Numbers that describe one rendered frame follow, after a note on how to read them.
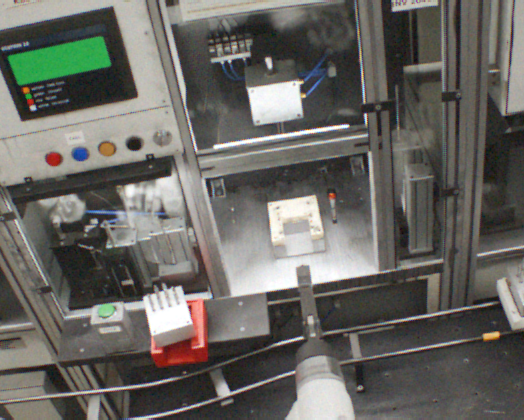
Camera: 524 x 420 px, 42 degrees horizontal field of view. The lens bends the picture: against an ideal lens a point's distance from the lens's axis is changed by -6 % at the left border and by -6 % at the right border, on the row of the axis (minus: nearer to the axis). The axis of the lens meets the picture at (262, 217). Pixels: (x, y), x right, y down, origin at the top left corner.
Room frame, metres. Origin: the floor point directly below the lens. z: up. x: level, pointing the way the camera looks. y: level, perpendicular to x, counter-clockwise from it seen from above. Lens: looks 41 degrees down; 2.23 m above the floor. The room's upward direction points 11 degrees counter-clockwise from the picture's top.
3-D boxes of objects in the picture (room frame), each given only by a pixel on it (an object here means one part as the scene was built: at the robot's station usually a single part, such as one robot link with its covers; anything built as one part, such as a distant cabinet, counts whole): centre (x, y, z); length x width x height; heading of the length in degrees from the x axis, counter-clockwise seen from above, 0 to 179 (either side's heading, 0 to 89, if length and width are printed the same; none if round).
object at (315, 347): (0.86, -0.05, 1.12); 0.09 x 0.07 x 0.08; 177
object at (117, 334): (1.16, 0.40, 0.97); 0.08 x 0.08 x 0.12; 87
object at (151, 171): (1.22, 0.34, 1.37); 0.36 x 0.04 x 0.04; 87
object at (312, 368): (0.79, -0.05, 1.12); 0.09 x 0.06 x 0.09; 87
